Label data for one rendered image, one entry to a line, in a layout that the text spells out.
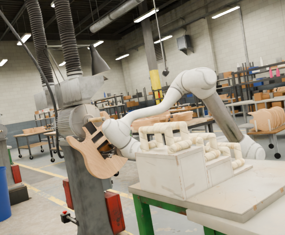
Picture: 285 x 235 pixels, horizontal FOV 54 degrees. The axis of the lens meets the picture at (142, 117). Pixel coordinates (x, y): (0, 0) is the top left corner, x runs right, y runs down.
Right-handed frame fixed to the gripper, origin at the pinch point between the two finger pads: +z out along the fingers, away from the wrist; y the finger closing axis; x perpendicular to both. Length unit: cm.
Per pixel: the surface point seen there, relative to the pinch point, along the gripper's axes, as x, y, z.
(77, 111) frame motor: 29.3, 5.7, 16.2
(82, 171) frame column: -11.9, -12.9, 31.7
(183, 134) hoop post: 16, -7, -89
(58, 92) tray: 45, 13, 43
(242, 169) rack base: -17, 9, -93
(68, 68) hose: 57, 14, 5
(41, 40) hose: 85, 33, 57
